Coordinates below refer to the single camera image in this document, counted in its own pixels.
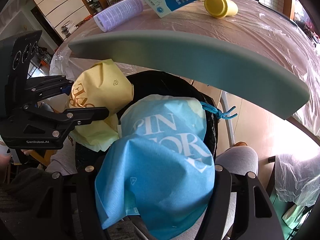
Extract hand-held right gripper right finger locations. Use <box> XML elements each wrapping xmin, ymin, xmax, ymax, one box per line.
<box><xmin>200</xmin><ymin>165</ymin><xmax>285</xmax><ymax>240</ymax></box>

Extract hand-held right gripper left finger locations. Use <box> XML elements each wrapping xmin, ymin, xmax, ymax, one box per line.
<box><xmin>31</xmin><ymin>164</ymin><xmax>113</xmax><ymax>240</ymax></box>

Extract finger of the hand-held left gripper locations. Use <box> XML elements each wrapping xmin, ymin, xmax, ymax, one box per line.
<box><xmin>10</xmin><ymin>106</ymin><xmax>110</xmax><ymax>143</ymax></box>
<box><xmin>24</xmin><ymin>74</ymin><xmax>74</xmax><ymax>103</ymax></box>

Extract yellow fabric bag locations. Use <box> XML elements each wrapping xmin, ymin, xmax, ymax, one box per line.
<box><xmin>65</xmin><ymin>59</ymin><xmax>134</xmax><ymax>152</ymax></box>

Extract blue fabric bag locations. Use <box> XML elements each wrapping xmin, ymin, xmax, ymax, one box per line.
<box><xmin>94</xmin><ymin>94</ymin><xmax>216</xmax><ymax>240</ymax></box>

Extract black lined trash bin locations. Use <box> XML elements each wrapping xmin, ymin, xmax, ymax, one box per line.
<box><xmin>72</xmin><ymin>70</ymin><xmax>220</xmax><ymax>175</ymax></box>

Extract person's grey trouser leg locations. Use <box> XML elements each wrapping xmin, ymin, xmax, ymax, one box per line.
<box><xmin>215</xmin><ymin>146</ymin><xmax>259</xmax><ymax>180</ymax></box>

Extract white cabinet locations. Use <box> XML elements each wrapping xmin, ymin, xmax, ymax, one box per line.
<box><xmin>25</xmin><ymin>0</ymin><xmax>100</xmax><ymax>40</ymax></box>

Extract plastic covered chair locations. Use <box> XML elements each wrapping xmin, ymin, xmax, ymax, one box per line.
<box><xmin>269</xmin><ymin>152</ymin><xmax>320</xmax><ymax>205</ymax></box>

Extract purple hair roller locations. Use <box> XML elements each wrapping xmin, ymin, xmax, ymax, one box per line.
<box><xmin>93</xmin><ymin>0</ymin><xmax>143</xmax><ymax>32</ymax></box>

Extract table with plastic cover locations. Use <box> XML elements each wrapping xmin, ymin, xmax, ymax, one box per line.
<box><xmin>50</xmin><ymin>0</ymin><xmax>320</xmax><ymax>135</ymax></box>

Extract yellow plastic cup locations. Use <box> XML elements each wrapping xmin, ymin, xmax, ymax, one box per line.
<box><xmin>204</xmin><ymin>0</ymin><xmax>239</xmax><ymax>18</ymax></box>

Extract blue drawstring cord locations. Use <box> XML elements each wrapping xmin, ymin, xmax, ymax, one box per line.
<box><xmin>200</xmin><ymin>101</ymin><xmax>237</xmax><ymax>123</ymax></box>

